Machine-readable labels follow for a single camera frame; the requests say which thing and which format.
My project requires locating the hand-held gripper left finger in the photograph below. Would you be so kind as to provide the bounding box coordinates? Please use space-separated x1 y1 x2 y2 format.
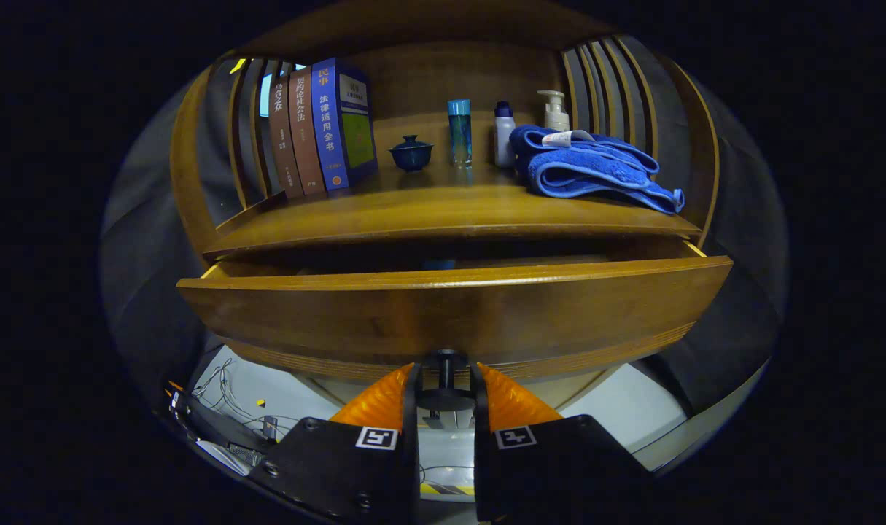
249 362 421 525

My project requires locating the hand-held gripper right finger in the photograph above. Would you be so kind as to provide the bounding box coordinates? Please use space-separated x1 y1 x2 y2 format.
474 362 655 523

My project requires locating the black drawer knob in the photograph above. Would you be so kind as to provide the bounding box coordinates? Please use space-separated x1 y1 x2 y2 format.
416 349 478 413

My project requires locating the wooden drawer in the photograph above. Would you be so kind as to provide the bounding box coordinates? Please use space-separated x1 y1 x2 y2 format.
176 241 735 381

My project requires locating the wooden countertop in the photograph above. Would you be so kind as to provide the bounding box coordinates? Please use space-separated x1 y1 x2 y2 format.
202 157 702 257

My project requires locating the wooden cabinet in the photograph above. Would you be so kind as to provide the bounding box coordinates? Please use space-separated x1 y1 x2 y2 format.
169 7 735 409

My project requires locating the folded blue towel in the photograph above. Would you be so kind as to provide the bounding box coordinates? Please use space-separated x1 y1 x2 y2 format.
509 125 685 215

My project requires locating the blue lidded teacup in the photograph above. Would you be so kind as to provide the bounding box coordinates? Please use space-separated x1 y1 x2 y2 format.
388 135 435 173

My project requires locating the white bottle blue cap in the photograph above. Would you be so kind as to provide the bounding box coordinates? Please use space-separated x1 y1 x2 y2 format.
494 101 517 168

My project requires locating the tall blue glass bottle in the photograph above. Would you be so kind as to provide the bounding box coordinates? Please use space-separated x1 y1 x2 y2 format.
447 99 473 168

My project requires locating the blue book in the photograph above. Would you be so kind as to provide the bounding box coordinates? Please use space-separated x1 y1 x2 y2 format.
311 58 378 192

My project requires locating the reddish brown book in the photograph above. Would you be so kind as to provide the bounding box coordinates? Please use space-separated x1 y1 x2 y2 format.
288 67 327 196

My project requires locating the dark brown book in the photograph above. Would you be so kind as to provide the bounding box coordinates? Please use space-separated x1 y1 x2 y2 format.
268 73 305 199

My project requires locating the white pump bottle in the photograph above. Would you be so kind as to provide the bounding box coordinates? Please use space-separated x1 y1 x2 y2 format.
537 90 571 133

